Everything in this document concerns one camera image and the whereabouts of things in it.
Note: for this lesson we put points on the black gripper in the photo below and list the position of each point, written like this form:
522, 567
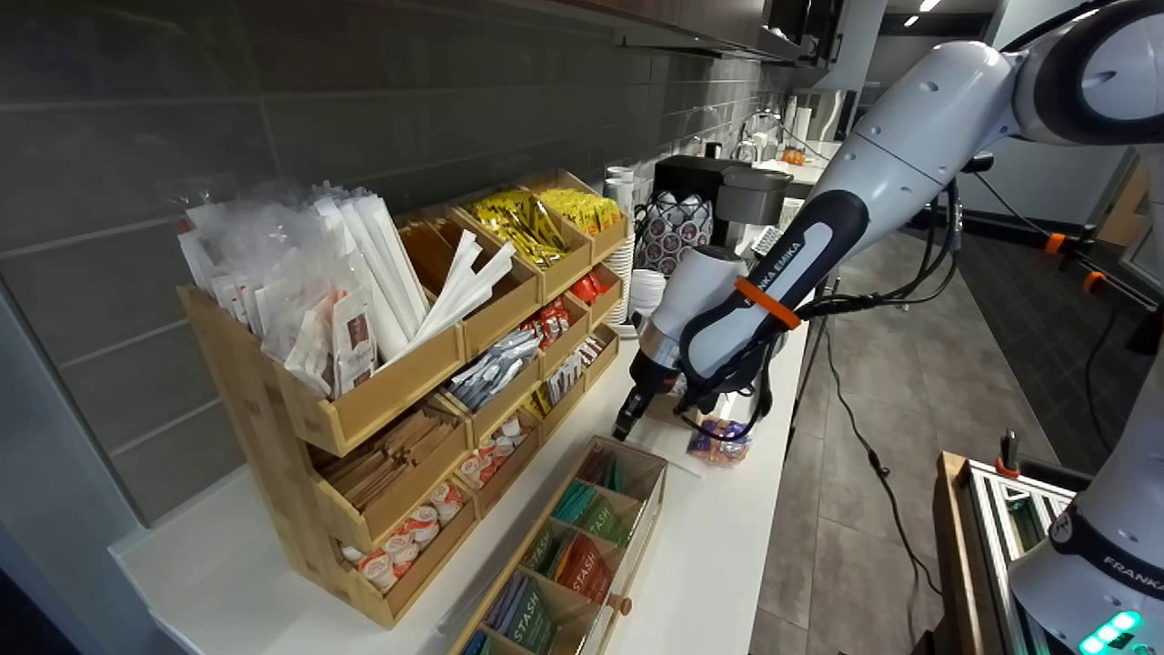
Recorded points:
657, 379

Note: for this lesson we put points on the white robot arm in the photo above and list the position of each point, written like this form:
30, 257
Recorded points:
921, 131

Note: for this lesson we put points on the wooden tea box clear lid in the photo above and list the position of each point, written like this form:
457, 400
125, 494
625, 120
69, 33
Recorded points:
582, 546

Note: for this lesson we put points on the tiered wooden organizer shelf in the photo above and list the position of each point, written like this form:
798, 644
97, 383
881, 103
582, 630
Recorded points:
279, 461

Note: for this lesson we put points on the blue snack packet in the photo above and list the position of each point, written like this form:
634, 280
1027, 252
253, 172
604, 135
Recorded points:
722, 445

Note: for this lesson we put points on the red ketchup packets pile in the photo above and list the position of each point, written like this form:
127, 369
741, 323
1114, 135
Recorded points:
592, 288

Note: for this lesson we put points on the silver packets pile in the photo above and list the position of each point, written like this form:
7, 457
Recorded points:
491, 369

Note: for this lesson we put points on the yellow condiment packets pile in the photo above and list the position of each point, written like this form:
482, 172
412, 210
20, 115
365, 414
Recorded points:
582, 214
522, 229

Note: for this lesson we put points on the bunch of white wrapped straws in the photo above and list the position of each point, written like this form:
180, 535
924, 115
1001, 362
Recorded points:
457, 295

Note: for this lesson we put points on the black coffee machine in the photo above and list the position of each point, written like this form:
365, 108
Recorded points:
741, 188

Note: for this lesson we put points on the brown stir sticks pile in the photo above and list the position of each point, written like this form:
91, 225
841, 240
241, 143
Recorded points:
385, 467

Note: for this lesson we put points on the clear plastic cutlery bags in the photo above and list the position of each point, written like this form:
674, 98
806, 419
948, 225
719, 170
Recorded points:
279, 277

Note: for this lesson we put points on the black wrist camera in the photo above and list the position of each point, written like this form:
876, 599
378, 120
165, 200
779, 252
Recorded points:
710, 386

